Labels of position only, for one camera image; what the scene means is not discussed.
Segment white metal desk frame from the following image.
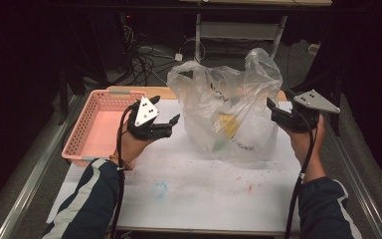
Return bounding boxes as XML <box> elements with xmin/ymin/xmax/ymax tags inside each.
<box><xmin>179</xmin><ymin>0</ymin><xmax>333</xmax><ymax>88</ymax></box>

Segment left hand-held gripper black cable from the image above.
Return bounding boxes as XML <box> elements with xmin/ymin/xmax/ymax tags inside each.
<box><xmin>109</xmin><ymin>105</ymin><xmax>141</xmax><ymax>239</ymax></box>

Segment white paper sheet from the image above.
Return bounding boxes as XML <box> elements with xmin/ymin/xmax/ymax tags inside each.
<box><xmin>46</xmin><ymin>99</ymin><xmax>334</xmax><ymax>234</ymax></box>

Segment orange wristband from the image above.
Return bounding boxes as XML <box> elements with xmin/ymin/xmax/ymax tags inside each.
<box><xmin>109</xmin><ymin>154</ymin><xmax>134</xmax><ymax>172</ymax></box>

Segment right hand-held gripper black cable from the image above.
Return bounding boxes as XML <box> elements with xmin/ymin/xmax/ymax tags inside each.
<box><xmin>284</xmin><ymin>111</ymin><xmax>320</xmax><ymax>239</ymax></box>

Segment hand-held gripper black cable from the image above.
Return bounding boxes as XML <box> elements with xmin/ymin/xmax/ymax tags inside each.
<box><xmin>284</xmin><ymin>111</ymin><xmax>320</xmax><ymax>239</ymax></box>
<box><xmin>109</xmin><ymin>105</ymin><xmax>141</xmax><ymax>239</ymax></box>

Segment metal frame rail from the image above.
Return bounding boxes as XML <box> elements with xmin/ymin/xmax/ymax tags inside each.
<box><xmin>313</xmin><ymin>102</ymin><xmax>382</xmax><ymax>239</ymax></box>
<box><xmin>0</xmin><ymin>95</ymin><xmax>82</xmax><ymax>239</ymax></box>

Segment pink plastic basket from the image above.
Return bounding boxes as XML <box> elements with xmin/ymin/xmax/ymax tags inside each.
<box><xmin>61</xmin><ymin>89</ymin><xmax>147</xmax><ymax>167</ymax></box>

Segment tangle of black cables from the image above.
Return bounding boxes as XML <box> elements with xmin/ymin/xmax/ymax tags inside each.
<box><xmin>117</xmin><ymin>24</ymin><xmax>197</xmax><ymax>87</ymax></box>

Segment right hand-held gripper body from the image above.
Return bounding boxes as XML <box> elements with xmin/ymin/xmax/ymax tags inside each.
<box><xmin>271</xmin><ymin>89</ymin><xmax>341</xmax><ymax>134</ymax></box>

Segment person's left hand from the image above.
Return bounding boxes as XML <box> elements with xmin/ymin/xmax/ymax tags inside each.
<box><xmin>111</xmin><ymin>126</ymin><xmax>154</xmax><ymax>167</ymax></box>

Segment clear plastic bag yellow smiley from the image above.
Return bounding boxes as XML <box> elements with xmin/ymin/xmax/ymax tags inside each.
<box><xmin>166</xmin><ymin>47</ymin><xmax>284</xmax><ymax>164</ymax></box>

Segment person's right hand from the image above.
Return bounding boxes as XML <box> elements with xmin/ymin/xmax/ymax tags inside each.
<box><xmin>280</xmin><ymin>114</ymin><xmax>326</xmax><ymax>184</ymax></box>

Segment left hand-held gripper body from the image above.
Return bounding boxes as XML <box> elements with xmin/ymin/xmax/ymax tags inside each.
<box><xmin>126</xmin><ymin>96</ymin><xmax>174</xmax><ymax>141</ymax></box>

